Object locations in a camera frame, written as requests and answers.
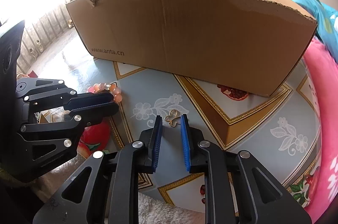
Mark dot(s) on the white fluffy blanket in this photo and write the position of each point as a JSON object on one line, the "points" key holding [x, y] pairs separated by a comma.
{"points": [[150, 209]]}

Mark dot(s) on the patterned fruit tablecloth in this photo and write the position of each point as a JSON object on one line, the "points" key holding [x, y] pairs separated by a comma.
{"points": [[283, 131]]}

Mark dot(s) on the pink floral quilt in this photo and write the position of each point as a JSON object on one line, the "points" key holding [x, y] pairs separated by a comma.
{"points": [[323, 71]]}

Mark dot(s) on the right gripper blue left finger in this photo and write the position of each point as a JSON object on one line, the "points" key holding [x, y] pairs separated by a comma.
{"points": [[152, 139]]}

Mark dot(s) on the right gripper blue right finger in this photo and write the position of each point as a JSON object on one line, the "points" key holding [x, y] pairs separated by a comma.
{"points": [[191, 137]]}

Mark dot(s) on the brown cardboard box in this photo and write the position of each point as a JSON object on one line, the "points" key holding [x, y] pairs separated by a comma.
{"points": [[250, 45]]}

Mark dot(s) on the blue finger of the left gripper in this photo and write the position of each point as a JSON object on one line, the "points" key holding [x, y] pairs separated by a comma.
{"points": [[88, 99], [94, 114]]}

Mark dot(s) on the blue floral pillow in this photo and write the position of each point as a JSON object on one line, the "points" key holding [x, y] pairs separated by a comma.
{"points": [[326, 18]]}

